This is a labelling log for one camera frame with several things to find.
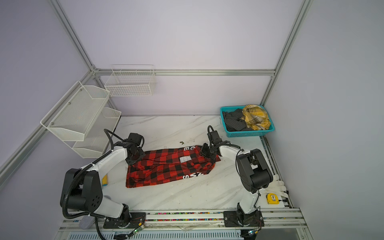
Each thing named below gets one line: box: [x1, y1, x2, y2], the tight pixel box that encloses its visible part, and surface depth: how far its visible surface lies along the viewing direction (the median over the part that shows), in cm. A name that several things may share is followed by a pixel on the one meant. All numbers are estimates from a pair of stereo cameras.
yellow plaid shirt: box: [240, 104, 271, 130], surface depth 107 cm
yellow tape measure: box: [266, 193, 280, 205], surface depth 80 cm
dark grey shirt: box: [222, 108, 252, 132], surface depth 107 cm
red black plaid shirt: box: [126, 145, 222, 188], surface depth 91 cm
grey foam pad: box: [79, 215, 96, 230], surface depth 72 cm
